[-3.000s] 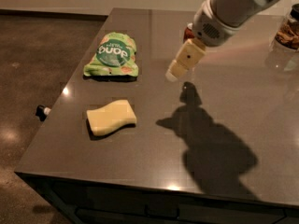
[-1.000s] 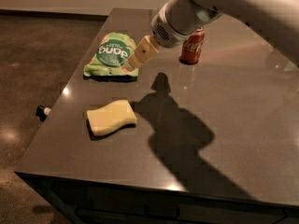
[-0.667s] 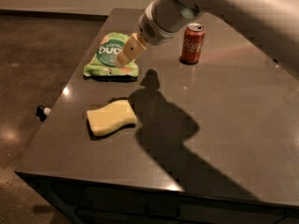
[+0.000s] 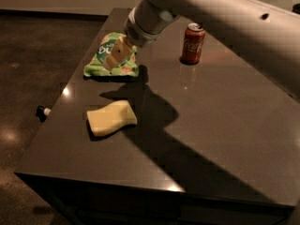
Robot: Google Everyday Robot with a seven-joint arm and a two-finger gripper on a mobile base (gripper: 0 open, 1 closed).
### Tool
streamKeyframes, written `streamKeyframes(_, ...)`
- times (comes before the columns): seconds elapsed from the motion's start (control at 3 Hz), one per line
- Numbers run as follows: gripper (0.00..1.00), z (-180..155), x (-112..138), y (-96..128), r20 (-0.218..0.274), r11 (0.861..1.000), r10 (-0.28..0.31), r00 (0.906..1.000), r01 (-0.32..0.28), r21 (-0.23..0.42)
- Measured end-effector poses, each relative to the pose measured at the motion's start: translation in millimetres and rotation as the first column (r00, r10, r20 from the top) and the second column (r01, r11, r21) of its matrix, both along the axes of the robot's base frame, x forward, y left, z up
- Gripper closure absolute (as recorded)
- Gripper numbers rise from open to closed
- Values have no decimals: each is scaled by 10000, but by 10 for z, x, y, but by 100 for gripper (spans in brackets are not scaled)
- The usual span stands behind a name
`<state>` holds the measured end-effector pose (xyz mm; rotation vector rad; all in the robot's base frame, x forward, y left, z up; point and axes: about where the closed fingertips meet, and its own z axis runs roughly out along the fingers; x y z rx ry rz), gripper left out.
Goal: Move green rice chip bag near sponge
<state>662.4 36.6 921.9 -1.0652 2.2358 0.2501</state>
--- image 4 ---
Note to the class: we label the green rice chip bag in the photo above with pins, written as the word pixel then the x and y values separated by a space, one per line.
pixel 115 57

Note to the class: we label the yellow sponge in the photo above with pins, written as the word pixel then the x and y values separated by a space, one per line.
pixel 110 118

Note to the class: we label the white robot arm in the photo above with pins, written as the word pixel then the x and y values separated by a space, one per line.
pixel 266 37

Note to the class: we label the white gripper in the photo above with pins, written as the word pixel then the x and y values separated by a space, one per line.
pixel 139 34

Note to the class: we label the small black white floor object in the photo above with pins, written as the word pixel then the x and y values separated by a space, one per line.
pixel 42 113

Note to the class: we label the red coca-cola can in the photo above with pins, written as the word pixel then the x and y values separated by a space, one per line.
pixel 193 42

